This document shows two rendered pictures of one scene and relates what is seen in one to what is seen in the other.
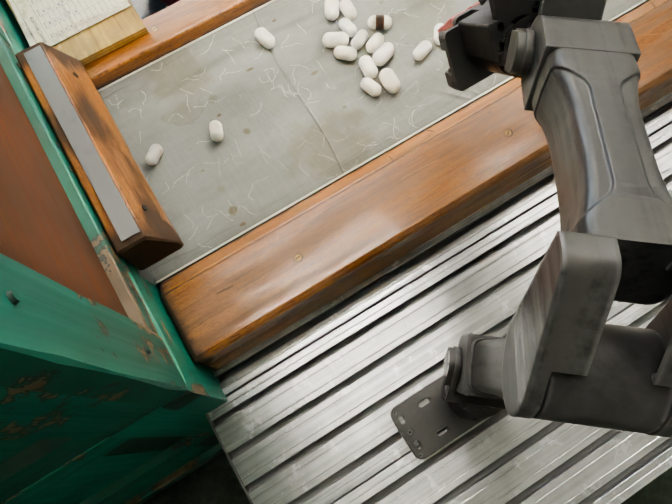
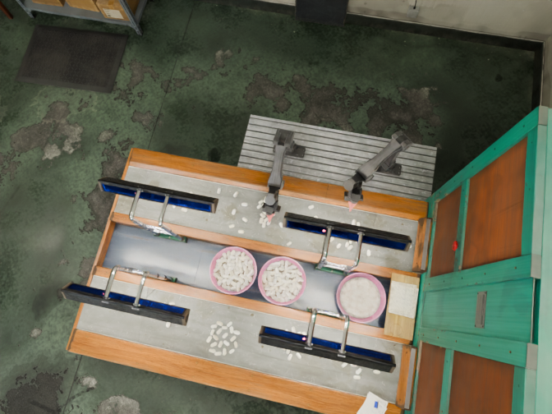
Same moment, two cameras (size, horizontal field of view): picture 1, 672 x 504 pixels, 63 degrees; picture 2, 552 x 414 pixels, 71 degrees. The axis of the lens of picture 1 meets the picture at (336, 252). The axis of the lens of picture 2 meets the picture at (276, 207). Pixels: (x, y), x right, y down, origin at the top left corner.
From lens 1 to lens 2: 188 cm
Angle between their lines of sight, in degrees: 30
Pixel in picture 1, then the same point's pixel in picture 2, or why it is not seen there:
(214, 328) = (421, 204)
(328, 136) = (374, 223)
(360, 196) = (379, 204)
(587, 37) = (368, 168)
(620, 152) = (387, 151)
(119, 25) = (397, 278)
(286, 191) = (389, 219)
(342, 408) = (407, 182)
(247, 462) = (429, 188)
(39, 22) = (412, 293)
